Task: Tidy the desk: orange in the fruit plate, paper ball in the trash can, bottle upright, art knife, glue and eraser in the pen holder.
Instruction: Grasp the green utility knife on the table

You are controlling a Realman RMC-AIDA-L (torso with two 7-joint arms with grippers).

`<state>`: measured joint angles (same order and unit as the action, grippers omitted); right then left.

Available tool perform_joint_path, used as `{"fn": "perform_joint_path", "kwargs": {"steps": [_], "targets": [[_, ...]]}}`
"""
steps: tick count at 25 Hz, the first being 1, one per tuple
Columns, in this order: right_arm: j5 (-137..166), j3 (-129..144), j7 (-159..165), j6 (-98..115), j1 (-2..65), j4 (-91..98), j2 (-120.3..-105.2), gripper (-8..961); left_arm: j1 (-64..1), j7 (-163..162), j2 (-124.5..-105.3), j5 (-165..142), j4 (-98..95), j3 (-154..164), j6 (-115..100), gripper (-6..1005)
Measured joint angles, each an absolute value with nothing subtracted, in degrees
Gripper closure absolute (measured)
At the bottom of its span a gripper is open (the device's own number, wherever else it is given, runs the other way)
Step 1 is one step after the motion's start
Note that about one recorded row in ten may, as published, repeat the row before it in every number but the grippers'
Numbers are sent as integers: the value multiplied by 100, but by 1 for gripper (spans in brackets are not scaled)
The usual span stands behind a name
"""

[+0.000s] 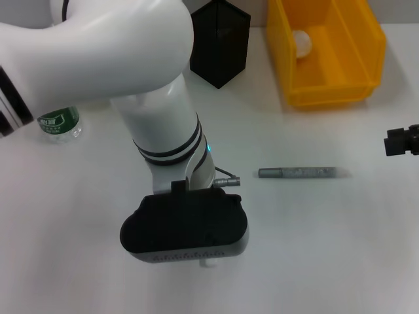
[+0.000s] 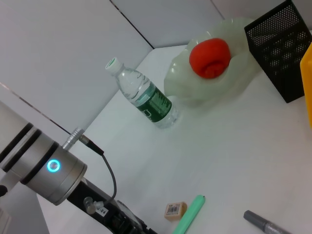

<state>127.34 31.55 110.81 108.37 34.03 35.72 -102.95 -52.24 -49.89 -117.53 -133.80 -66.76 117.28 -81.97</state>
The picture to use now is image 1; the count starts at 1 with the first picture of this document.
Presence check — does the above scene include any white paper ball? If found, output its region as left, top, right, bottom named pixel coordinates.
left=292, top=29, right=314, bottom=60

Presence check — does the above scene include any clear green-label water bottle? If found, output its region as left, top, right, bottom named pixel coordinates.
left=36, top=105, right=84, bottom=147

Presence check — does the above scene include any grey glitter pen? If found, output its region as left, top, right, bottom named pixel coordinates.
left=258, top=166, right=354, bottom=181

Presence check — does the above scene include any black mesh pen holder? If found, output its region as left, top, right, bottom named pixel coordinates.
left=189, top=0, right=252, bottom=90

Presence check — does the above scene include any yellow plastic bin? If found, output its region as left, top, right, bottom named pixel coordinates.
left=265, top=0, right=388, bottom=111

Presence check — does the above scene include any silver left connector plug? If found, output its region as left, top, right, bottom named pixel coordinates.
left=211, top=176, right=242, bottom=187

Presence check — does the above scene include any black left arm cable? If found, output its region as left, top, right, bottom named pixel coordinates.
left=214, top=166, right=234, bottom=180

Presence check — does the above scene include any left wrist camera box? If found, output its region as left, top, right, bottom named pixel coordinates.
left=118, top=179, right=252, bottom=266

